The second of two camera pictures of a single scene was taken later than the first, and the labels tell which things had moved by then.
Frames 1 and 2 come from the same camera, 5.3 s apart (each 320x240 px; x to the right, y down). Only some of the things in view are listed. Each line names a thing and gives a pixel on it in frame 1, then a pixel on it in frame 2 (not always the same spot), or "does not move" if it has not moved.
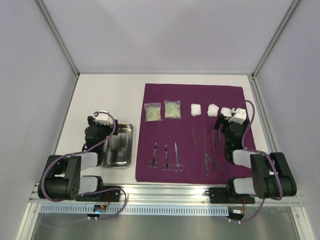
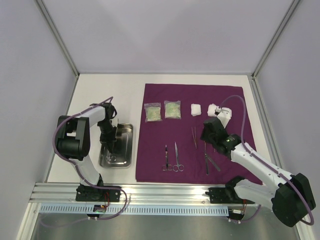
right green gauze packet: [172, 109] does not move
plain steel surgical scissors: [178, 167] does not move
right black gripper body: [220, 120] to [208, 131]
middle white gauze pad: [213, 110] does not move
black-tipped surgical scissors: [153, 164] to [109, 157]
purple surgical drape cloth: [178, 142] does not move
